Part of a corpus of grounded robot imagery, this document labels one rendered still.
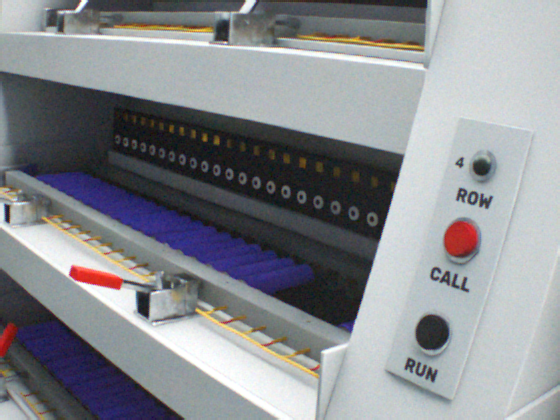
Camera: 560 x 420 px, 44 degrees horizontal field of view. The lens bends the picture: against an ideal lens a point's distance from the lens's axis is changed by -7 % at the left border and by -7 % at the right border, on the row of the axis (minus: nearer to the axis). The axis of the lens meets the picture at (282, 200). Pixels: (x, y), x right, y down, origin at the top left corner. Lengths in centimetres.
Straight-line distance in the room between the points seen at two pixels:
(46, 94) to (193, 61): 42
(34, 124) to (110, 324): 42
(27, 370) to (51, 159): 27
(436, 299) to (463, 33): 13
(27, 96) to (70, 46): 22
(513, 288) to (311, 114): 17
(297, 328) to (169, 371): 9
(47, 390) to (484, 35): 56
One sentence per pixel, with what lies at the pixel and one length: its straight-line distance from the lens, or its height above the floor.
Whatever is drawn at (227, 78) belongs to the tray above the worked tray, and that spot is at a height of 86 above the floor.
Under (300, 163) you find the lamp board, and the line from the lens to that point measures 64.
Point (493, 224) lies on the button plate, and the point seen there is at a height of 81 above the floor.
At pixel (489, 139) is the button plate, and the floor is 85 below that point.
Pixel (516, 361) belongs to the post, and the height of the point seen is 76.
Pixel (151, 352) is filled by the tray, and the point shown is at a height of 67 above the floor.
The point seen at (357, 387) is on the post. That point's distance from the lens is 36.
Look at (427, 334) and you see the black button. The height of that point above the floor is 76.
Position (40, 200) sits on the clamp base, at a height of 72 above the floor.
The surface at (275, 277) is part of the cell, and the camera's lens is 55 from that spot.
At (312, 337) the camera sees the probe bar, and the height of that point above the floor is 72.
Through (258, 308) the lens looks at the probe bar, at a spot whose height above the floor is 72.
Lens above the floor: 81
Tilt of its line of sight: 2 degrees down
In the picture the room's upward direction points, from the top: 16 degrees clockwise
